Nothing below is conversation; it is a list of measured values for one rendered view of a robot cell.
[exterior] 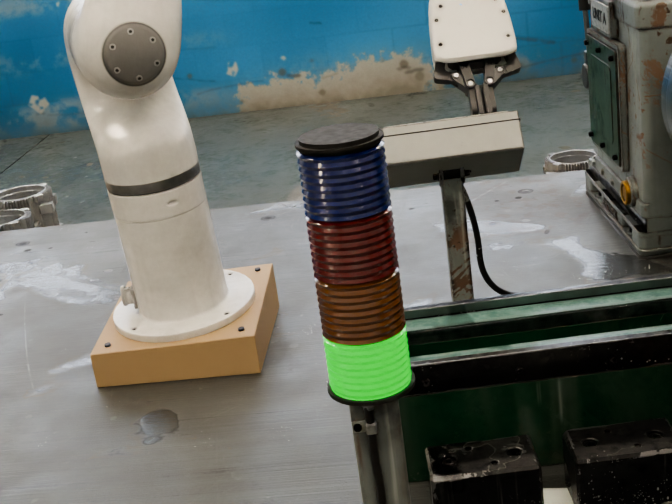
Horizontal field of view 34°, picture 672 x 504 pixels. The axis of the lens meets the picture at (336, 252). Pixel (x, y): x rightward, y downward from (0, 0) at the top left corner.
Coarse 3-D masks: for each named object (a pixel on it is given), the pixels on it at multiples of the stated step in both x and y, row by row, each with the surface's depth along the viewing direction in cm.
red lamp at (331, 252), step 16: (320, 224) 72; (336, 224) 71; (352, 224) 71; (368, 224) 72; (384, 224) 72; (320, 240) 72; (336, 240) 72; (352, 240) 72; (368, 240) 72; (384, 240) 73; (320, 256) 73; (336, 256) 72; (352, 256) 72; (368, 256) 72; (384, 256) 73; (320, 272) 74; (336, 272) 73; (352, 272) 72; (368, 272) 72; (384, 272) 73
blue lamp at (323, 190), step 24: (312, 168) 71; (336, 168) 70; (360, 168) 70; (384, 168) 72; (312, 192) 71; (336, 192) 70; (360, 192) 71; (384, 192) 72; (312, 216) 72; (336, 216) 71; (360, 216) 71
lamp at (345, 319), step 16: (320, 288) 74; (336, 288) 73; (352, 288) 73; (368, 288) 73; (384, 288) 73; (400, 288) 75; (320, 304) 75; (336, 304) 74; (352, 304) 73; (368, 304) 73; (384, 304) 74; (400, 304) 75; (320, 320) 76; (336, 320) 74; (352, 320) 74; (368, 320) 74; (384, 320) 74; (400, 320) 75; (336, 336) 75; (352, 336) 74; (368, 336) 74; (384, 336) 74
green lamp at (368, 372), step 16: (400, 336) 75; (336, 352) 75; (352, 352) 75; (368, 352) 74; (384, 352) 75; (400, 352) 76; (336, 368) 76; (352, 368) 75; (368, 368) 75; (384, 368) 75; (400, 368) 76; (336, 384) 76; (352, 384) 76; (368, 384) 75; (384, 384) 75; (400, 384) 76; (368, 400) 76
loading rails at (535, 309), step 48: (576, 288) 116; (624, 288) 115; (432, 336) 113; (480, 336) 114; (528, 336) 114; (576, 336) 107; (624, 336) 103; (432, 384) 104; (480, 384) 104; (528, 384) 104; (576, 384) 104; (624, 384) 104; (432, 432) 106; (480, 432) 106; (528, 432) 106
